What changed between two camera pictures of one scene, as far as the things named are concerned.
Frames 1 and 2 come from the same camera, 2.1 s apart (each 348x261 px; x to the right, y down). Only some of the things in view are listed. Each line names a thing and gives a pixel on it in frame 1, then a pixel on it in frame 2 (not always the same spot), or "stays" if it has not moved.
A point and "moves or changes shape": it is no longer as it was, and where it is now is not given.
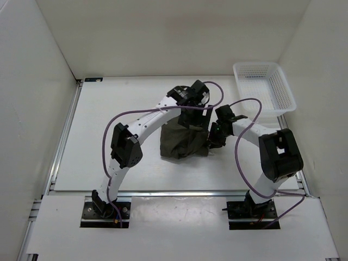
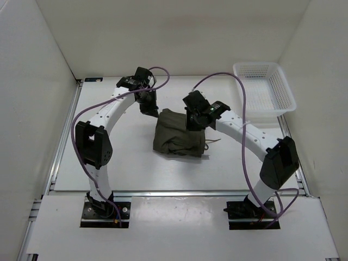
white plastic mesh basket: [266, 81] stays
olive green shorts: [178, 141] moves or changes shape
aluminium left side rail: [35, 209] stays
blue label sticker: [93, 79] stays
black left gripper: [200, 120] to [152, 110]
